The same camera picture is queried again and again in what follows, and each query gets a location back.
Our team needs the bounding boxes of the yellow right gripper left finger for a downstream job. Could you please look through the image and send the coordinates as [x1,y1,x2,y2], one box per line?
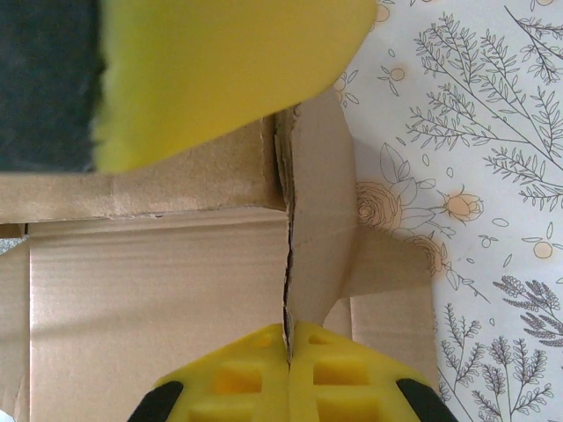
[127,324,291,422]

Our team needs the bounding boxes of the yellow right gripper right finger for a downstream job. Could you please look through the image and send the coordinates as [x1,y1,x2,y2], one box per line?
[289,321,445,422]

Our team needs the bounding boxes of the brown cardboard box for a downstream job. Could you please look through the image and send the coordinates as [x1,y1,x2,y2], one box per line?
[0,90,441,422]

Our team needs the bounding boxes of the floral printed tablecloth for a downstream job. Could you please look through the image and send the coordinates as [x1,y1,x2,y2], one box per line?
[0,0,563,422]

